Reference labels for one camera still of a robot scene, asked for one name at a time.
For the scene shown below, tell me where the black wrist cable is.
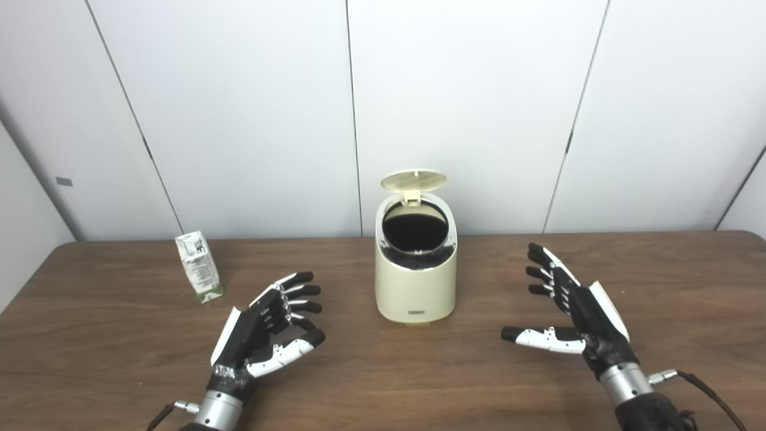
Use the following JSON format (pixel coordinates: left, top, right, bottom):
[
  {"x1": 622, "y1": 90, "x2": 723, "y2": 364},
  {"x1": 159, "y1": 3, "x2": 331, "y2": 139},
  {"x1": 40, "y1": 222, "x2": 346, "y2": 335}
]
[
  {"x1": 145, "y1": 400, "x2": 200, "y2": 431},
  {"x1": 648, "y1": 369, "x2": 749, "y2": 431}
]

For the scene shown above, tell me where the white green milk carton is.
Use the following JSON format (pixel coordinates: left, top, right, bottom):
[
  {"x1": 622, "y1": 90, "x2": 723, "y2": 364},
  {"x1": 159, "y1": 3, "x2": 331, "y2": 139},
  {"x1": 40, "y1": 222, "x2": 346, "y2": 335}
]
[{"x1": 175, "y1": 231, "x2": 224, "y2": 304}]

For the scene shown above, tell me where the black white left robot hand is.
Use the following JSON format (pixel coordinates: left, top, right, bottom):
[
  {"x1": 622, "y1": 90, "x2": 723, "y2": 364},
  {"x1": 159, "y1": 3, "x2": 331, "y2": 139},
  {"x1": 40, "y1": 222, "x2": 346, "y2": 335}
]
[{"x1": 209, "y1": 271, "x2": 327, "y2": 399}]

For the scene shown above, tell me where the cream-colored bin body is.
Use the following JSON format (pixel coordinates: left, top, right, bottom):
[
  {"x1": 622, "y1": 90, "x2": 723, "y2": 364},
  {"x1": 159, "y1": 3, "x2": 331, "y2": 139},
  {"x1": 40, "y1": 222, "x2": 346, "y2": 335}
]
[{"x1": 375, "y1": 193, "x2": 458, "y2": 325}]

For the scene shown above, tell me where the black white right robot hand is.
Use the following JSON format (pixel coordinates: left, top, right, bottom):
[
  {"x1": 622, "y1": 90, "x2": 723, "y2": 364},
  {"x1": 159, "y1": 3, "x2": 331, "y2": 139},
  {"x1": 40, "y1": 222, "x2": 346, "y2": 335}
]
[{"x1": 501, "y1": 242, "x2": 640, "y2": 381}]

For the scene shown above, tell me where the cream round bin lid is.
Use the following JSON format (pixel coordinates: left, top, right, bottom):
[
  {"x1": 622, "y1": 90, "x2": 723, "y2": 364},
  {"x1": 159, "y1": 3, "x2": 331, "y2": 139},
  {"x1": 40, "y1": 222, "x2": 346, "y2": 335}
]
[{"x1": 381, "y1": 169, "x2": 448, "y2": 207}]

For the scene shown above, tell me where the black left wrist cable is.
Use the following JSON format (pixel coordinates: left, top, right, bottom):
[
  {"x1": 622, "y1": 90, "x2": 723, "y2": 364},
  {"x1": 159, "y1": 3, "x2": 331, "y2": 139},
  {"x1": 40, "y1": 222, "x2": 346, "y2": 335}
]
[{"x1": 145, "y1": 400, "x2": 200, "y2": 431}]

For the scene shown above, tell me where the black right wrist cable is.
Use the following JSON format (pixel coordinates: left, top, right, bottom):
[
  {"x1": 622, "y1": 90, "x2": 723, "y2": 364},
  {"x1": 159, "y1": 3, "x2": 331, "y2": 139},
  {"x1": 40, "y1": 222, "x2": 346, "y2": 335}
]
[{"x1": 648, "y1": 369, "x2": 749, "y2": 431}]

